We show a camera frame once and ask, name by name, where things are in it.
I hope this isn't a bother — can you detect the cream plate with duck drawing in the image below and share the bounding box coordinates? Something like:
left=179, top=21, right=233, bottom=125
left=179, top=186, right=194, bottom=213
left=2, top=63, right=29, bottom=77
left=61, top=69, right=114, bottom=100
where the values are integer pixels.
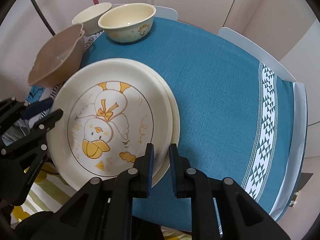
left=47, top=58, right=171, bottom=190

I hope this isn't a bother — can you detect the yellow cartoon duck plate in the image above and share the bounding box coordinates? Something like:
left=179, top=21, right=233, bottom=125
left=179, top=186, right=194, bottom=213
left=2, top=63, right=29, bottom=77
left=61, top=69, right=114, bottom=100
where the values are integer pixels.
left=129, top=60, right=180, bottom=187

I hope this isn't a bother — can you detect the cream cartoon bowl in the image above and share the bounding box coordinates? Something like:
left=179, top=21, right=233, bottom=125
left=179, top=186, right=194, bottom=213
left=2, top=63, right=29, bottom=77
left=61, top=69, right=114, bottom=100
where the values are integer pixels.
left=98, top=3, right=156, bottom=43

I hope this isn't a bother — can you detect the beige flower-shaped bowl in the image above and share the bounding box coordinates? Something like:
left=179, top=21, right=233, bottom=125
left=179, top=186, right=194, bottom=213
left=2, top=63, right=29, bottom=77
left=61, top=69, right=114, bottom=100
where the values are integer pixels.
left=28, top=24, right=85, bottom=87

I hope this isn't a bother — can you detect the blue patterned tablecloth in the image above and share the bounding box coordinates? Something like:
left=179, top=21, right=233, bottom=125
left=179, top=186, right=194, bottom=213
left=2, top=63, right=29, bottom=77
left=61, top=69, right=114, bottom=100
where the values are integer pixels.
left=81, top=18, right=304, bottom=220

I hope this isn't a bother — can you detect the white ribbed bowl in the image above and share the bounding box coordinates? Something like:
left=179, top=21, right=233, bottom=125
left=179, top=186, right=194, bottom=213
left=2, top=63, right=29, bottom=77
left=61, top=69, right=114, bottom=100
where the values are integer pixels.
left=72, top=2, right=112, bottom=36

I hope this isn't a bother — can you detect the dark metal pole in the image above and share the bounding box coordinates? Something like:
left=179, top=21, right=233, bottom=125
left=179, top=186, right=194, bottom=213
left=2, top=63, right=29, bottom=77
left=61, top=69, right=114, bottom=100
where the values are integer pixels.
left=30, top=0, right=55, bottom=36

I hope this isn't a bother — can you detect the white chair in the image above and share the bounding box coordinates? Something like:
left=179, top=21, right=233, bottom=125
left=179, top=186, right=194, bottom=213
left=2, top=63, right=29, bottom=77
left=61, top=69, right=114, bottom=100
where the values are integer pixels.
left=218, top=27, right=296, bottom=82
left=154, top=5, right=178, bottom=21

